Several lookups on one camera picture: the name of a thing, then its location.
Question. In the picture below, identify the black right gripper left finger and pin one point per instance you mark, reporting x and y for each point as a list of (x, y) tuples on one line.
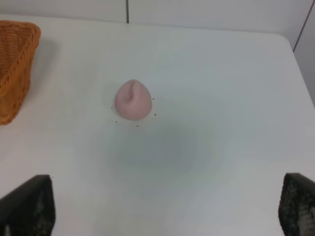
[(29, 210)]

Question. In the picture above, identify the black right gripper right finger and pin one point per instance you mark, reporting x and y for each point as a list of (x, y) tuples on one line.
[(296, 210)]

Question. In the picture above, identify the pink peach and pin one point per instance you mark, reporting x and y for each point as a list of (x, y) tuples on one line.
[(133, 101)]

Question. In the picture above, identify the orange wicker basket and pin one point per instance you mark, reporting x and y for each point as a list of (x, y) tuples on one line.
[(18, 43)]

